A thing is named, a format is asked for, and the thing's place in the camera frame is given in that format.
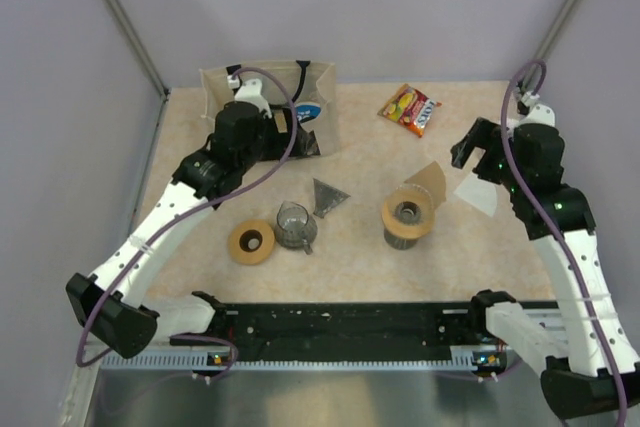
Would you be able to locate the glass carafe with handle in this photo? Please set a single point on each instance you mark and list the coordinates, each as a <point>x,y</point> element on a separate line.
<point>295,228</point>

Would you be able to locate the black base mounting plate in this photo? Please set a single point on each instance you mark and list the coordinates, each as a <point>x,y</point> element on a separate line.
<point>345,331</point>

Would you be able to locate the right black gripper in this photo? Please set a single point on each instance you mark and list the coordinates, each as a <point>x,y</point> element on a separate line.
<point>485,134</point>

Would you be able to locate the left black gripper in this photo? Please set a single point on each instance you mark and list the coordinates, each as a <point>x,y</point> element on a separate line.
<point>280,139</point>

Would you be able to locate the blue white item in bag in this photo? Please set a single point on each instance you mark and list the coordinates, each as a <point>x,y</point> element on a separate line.
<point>307,111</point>

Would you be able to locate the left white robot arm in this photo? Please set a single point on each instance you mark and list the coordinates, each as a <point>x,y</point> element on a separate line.
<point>109,302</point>

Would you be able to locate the white paper coffee filter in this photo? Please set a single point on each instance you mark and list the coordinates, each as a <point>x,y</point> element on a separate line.
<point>480,194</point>

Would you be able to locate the grey slotted cable duct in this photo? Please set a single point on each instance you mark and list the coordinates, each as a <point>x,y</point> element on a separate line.
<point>454,359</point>

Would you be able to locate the red yellow candy packet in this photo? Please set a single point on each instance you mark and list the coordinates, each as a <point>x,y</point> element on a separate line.
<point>410,108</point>

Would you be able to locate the clear glass dripper cone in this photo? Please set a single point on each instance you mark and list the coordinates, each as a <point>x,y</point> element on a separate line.
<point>412,204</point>

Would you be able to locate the grey glass carafe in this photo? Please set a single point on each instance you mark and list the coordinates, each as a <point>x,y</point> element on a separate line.
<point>397,242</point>

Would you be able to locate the beige canvas tote bag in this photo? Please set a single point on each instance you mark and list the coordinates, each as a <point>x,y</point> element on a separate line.
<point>303,80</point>

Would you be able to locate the brown paper coffee filter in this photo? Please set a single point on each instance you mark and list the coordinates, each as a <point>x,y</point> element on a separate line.
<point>433,180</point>

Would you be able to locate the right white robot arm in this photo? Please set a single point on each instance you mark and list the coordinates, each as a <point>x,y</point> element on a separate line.
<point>595,369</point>

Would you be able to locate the grey glass dripper cone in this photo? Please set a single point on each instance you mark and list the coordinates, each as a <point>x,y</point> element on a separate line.
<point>327,198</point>

